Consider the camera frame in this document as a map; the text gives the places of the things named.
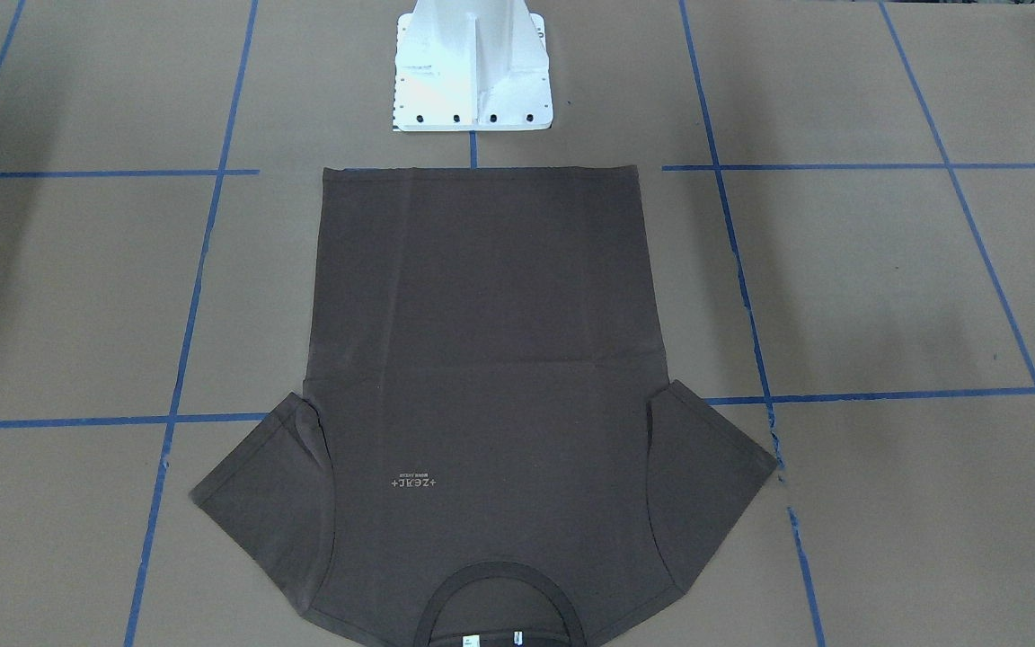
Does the dark brown t-shirt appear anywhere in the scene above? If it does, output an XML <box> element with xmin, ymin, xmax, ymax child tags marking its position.
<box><xmin>190</xmin><ymin>165</ymin><xmax>776</xmax><ymax>646</ymax></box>

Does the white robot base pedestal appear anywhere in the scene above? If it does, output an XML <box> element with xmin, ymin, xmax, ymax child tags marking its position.
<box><xmin>392</xmin><ymin>1</ymin><xmax>554</xmax><ymax>133</ymax></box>

